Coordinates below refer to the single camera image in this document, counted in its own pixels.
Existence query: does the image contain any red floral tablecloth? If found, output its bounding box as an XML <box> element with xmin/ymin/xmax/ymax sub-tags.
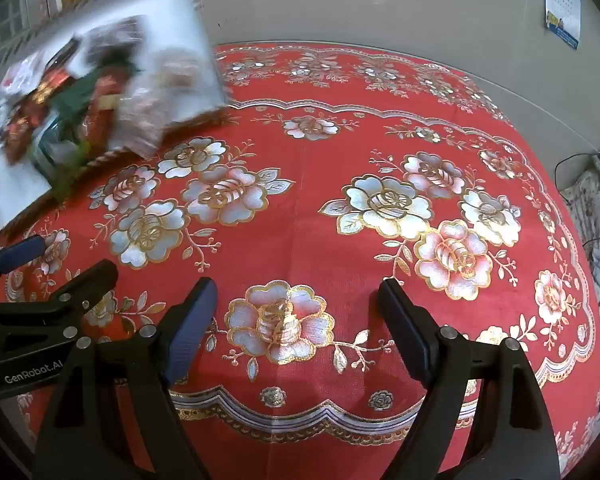
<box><xmin>0</xmin><ymin>42</ymin><xmax>600</xmax><ymax>480</ymax></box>

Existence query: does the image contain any floral cloth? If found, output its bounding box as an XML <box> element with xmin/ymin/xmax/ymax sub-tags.
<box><xmin>562</xmin><ymin>160</ymin><xmax>600</xmax><ymax>281</ymax></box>

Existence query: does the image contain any white red snack packet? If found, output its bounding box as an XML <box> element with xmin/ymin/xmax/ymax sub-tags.
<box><xmin>0</xmin><ymin>52</ymin><xmax>48</xmax><ymax>98</ymax></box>

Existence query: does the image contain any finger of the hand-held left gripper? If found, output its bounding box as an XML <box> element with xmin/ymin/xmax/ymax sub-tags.
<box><xmin>0</xmin><ymin>235</ymin><xmax>46</xmax><ymax>303</ymax></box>
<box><xmin>0</xmin><ymin>260</ymin><xmax>118</xmax><ymax>361</ymax></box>

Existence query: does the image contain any green black snack packet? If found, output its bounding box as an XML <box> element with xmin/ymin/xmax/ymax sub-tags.
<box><xmin>45</xmin><ymin>67</ymin><xmax>136</xmax><ymax>186</ymax></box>

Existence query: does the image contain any black cable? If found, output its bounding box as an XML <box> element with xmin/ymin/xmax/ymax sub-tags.
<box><xmin>554</xmin><ymin>150</ymin><xmax>600</xmax><ymax>191</ymax></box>

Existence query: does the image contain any white tray with striped rim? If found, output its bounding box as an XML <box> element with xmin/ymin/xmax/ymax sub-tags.
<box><xmin>0</xmin><ymin>0</ymin><xmax>228</xmax><ymax>236</ymax></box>

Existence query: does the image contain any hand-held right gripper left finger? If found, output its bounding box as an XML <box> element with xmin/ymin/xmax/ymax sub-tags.
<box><xmin>32</xmin><ymin>277</ymin><xmax>218</xmax><ymax>480</ymax></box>

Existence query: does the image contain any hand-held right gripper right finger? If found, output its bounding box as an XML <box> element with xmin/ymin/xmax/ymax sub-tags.
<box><xmin>377</xmin><ymin>278</ymin><xmax>561</xmax><ymax>480</ymax></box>

